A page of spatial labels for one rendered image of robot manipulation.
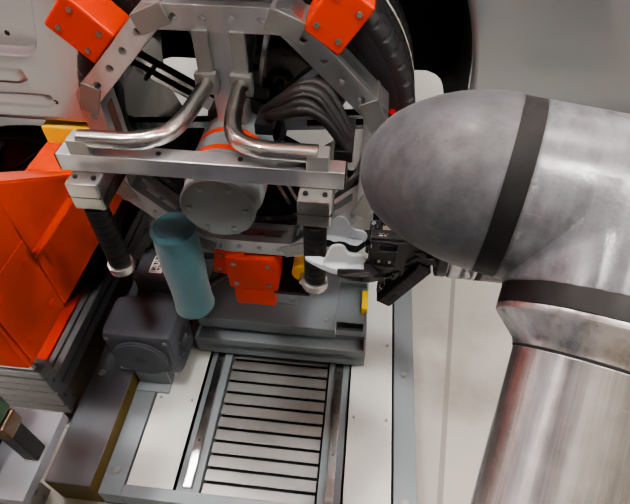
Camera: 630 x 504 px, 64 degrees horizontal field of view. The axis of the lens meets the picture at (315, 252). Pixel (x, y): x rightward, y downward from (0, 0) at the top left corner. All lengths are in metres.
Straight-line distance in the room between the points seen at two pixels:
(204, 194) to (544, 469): 0.66
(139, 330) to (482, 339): 1.08
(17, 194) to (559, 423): 0.99
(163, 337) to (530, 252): 1.05
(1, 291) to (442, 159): 0.88
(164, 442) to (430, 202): 1.28
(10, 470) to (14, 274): 0.37
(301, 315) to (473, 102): 1.19
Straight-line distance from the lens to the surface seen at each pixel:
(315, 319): 1.45
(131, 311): 1.32
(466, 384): 1.67
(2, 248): 1.05
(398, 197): 0.32
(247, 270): 1.17
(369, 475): 1.42
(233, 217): 0.86
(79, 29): 0.93
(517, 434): 0.31
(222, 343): 1.53
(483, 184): 0.29
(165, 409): 1.54
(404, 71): 0.94
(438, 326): 1.76
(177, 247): 0.99
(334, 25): 0.81
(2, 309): 1.06
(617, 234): 0.30
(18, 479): 1.16
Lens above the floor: 1.42
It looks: 48 degrees down
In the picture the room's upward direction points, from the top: straight up
